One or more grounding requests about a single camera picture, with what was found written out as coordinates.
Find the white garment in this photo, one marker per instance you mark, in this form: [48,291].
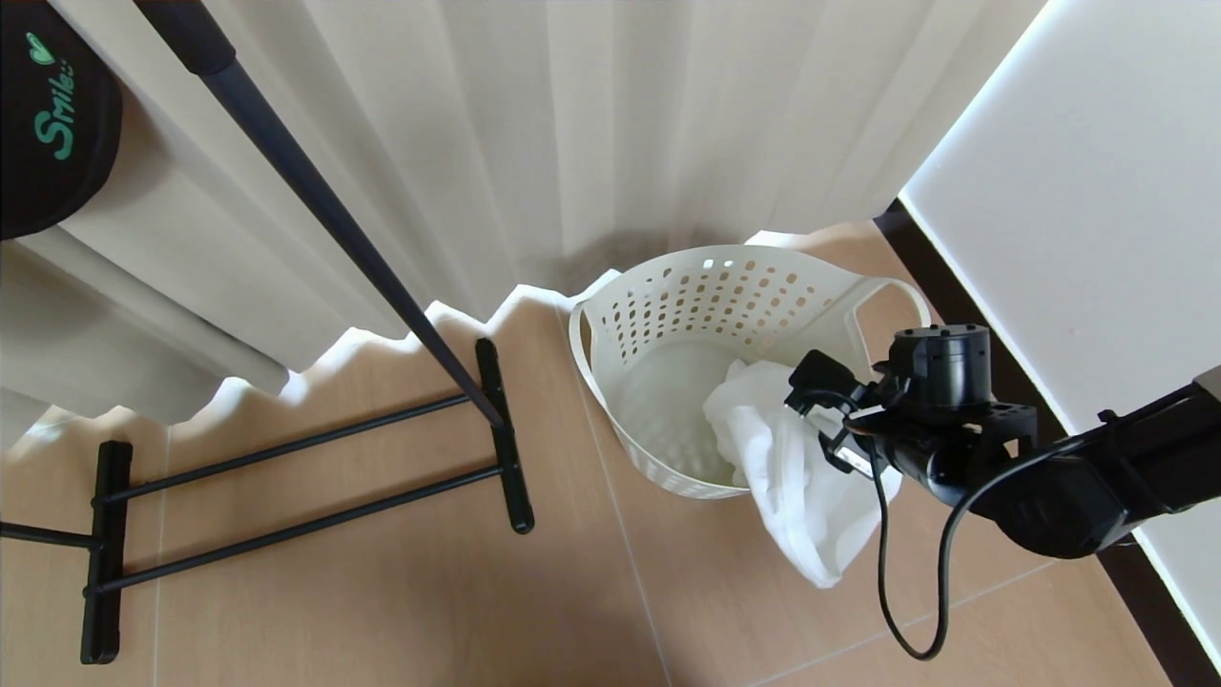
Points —
[792,477]

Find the white laundry basket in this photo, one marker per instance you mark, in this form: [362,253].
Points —
[706,296]

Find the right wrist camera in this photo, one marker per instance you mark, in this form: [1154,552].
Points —
[820,374]

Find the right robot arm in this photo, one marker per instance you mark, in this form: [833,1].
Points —
[1097,477]

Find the black shorts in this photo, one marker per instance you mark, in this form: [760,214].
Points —
[48,124]

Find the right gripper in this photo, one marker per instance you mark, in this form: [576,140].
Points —
[892,448]

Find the black clothes rack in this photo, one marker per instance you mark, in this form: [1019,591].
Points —
[315,200]

